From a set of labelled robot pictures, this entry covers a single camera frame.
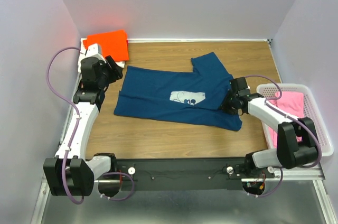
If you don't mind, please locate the blue Mickey print t-shirt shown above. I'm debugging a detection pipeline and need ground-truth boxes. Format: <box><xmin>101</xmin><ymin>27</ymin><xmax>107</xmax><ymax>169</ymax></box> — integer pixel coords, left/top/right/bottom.
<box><xmin>114</xmin><ymin>52</ymin><xmax>242</xmax><ymax>131</ymax></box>

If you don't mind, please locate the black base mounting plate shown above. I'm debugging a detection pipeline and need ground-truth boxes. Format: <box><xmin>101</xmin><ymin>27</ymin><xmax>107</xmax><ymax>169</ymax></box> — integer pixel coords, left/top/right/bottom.
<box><xmin>98</xmin><ymin>157</ymin><xmax>274</xmax><ymax>197</ymax></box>

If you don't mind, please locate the folded orange t-shirt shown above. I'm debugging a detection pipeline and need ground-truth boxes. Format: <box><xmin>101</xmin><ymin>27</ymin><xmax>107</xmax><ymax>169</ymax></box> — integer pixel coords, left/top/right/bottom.
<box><xmin>83</xmin><ymin>30</ymin><xmax>129</xmax><ymax>62</ymax></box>

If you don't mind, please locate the white plastic laundry basket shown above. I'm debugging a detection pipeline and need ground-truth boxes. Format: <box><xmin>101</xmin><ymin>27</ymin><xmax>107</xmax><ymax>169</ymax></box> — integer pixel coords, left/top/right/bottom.
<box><xmin>256</xmin><ymin>83</ymin><xmax>334</xmax><ymax>157</ymax></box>

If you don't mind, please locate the pink t-shirt in basket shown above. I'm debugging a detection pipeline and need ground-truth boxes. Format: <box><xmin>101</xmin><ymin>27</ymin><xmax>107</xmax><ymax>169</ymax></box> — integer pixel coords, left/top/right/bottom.
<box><xmin>269</xmin><ymin>91</ymin><xmax>304</xmax><ymax>148</ymax></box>

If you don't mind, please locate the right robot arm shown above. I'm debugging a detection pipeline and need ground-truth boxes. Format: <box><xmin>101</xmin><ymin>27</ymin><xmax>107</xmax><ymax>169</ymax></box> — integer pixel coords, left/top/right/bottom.
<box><xmin>219</xmin><ymin>77</ymin><xmax>322</xmax><ymax>178</ymax></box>

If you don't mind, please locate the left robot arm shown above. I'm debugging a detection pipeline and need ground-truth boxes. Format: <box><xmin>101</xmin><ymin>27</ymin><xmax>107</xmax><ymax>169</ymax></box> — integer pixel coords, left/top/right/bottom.
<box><xmin>43</xmin><ymin>56</ymin><xmax>123</xmax><ymax>198</ymax></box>

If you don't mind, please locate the folded white t-shirt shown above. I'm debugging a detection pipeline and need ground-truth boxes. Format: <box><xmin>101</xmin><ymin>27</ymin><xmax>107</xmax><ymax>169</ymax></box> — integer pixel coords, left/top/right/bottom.
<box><xmin>78</xmin><ymin>38</ymin><xmax>125</xmax><ymax>73</ymax></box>

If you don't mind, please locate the aluminium extrusion rail frame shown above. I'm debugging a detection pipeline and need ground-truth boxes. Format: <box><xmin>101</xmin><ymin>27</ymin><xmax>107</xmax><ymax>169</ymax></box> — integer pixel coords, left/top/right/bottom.
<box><xmin>30</xmin><ymin>73</ymin><xmax>338</xmax><ymax>224</ymax></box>

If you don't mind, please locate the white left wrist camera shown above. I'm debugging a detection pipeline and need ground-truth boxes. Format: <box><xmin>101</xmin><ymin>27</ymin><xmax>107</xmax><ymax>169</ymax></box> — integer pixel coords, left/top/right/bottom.
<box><xmin>85</xmin><ymin>43</ymin><xmax>105</xmax><ymax>61</ymax></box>

